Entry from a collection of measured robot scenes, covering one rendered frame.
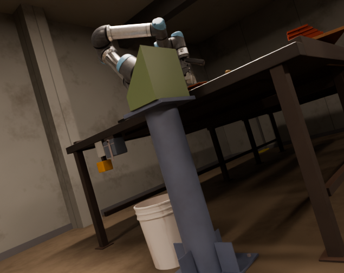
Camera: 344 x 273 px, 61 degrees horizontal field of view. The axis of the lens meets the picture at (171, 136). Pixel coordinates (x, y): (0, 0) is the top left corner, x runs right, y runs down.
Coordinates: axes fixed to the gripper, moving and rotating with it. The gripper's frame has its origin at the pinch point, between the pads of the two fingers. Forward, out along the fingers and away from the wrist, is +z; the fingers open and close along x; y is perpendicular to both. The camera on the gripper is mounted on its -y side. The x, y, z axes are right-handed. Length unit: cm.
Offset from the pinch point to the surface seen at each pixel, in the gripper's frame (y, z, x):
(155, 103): 14, 12, 54
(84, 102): 194, -73, -226
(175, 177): 17, 47, 47
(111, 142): 71, 17, -12
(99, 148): 88, 18, -25
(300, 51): -50, 10, 53
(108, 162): 84, 30, -25
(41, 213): 241, 65, -131
